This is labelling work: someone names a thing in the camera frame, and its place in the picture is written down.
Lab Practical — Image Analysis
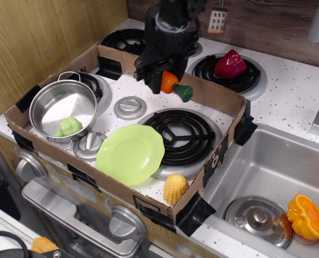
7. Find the silver oven knob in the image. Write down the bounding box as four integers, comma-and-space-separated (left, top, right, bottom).
109, 205, 146, 241
16, 152, 47, 182

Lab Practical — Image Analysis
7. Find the silver stove knob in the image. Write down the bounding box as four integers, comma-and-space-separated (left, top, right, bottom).
73, 131, 107, 161
188, 42, 202, 58
114, 96, 147, 120

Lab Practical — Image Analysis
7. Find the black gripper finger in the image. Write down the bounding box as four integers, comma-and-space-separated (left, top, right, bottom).
144, 71, 163, 94
168, 54, 189, 81

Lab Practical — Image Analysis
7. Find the right silver oven knob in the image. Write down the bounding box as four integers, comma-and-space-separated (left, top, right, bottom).
109, 205, 146, 241

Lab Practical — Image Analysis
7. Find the silver centre stove knob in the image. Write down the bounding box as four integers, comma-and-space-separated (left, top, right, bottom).
114, 96, 147, 120

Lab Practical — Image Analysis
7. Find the red toy bell pepper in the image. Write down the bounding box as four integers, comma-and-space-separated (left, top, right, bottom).
214, 49, 247, 80

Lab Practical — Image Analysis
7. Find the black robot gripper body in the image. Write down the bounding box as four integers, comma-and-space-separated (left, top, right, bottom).
138, 6, 200, 66

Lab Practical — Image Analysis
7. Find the silver front stove knob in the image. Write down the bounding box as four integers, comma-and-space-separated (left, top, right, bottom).
73, 131, 107, 161

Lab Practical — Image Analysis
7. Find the black braided cable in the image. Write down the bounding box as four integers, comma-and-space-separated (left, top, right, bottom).
0, 230, 30, 258

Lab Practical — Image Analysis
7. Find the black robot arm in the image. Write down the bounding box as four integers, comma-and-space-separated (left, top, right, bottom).
134, 1, 207, 94

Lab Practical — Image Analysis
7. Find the back right black burner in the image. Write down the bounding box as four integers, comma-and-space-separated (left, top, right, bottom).
187, 50, 268, 101

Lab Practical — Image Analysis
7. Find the green toy vegetable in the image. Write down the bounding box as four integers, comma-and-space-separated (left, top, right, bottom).
55, 117, 83, 137

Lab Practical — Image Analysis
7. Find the front right black burner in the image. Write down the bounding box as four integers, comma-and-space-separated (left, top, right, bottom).
138, 108, 222, 181

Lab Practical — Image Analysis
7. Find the yellow toy corn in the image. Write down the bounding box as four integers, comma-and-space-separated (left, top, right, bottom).
162, 174, 189, 205

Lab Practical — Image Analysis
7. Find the front left black burner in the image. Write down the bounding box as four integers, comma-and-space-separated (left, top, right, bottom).
68, 72, 112, 116

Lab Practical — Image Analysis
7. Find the steel pot lid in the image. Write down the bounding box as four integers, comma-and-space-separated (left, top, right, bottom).
223, 195, 294, 249

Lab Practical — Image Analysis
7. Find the cardboard fence box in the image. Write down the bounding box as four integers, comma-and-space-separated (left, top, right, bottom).
4, 45, 256, 236

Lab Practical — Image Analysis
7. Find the silver back stove knob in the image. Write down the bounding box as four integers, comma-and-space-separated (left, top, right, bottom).
188, 42, 202, 58

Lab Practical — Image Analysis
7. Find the hanging toy spatula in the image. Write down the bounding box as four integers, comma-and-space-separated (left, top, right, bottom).
207, 0, 228, 34

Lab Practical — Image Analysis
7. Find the orange toy carrot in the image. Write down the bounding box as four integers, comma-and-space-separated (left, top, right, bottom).
133, 59, 193, 102

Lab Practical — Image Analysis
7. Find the small steel pot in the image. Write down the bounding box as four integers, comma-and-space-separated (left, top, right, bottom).
29, 71, 97, 144

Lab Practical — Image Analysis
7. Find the left silver oven knob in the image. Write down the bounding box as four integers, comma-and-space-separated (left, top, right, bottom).
16, 152, 47, 182

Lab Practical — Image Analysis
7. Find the small orange object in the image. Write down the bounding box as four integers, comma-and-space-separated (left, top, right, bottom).
30, 237, 58, 254

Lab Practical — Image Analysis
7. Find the steel sink basin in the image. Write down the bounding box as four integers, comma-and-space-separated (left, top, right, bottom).
202, 125, 319, 257

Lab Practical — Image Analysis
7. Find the light green plastic plate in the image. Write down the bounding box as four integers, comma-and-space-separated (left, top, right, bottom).
96, 124, 165, 186

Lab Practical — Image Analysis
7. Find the silver oven door handle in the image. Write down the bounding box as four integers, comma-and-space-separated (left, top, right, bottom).
22, 181, 141, 257

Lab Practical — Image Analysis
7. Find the orange toy pumpkin half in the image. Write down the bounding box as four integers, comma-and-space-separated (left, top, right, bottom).
287, 194, 319, 240

